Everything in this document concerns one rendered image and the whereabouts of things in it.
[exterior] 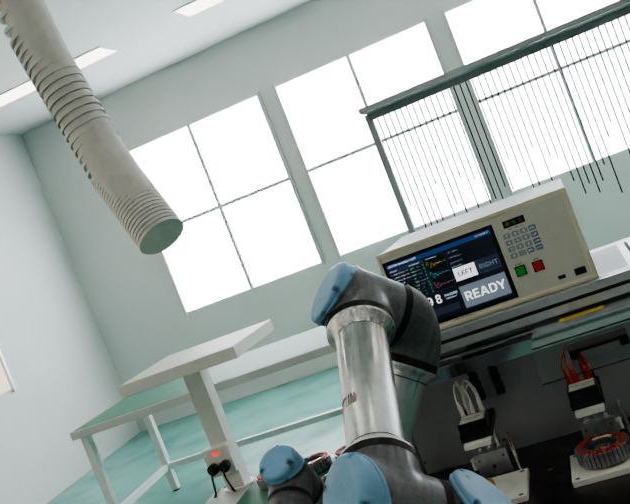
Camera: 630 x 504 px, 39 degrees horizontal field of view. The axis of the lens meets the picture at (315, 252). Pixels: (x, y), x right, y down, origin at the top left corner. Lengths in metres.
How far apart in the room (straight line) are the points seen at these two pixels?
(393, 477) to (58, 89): 2.16
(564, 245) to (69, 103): 1.75
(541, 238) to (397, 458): 0.85
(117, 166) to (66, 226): 6.59
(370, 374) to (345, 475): 0.20
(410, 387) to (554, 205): 0.60
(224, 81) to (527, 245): 6.96
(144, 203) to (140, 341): 6.54
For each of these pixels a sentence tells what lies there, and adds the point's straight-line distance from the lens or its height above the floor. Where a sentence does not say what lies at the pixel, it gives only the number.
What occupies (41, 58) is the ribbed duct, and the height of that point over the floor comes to 2.26.
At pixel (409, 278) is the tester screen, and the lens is 2.00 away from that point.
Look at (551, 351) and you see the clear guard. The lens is 1.76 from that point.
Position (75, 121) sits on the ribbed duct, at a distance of 3.04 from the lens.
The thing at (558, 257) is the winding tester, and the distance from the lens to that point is 1.97.
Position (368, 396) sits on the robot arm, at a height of 1.18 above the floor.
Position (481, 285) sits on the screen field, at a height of 1.18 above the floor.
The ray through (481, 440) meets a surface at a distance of 1.97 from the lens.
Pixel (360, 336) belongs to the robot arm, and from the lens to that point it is 1.42.
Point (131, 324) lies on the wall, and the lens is 9.36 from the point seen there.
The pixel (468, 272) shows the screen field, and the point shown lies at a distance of 1.98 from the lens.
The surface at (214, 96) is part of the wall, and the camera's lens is 8.77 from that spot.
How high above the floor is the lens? 1.46
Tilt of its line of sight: 2 degrees down
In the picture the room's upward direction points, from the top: 21 degrees counter-clockwise
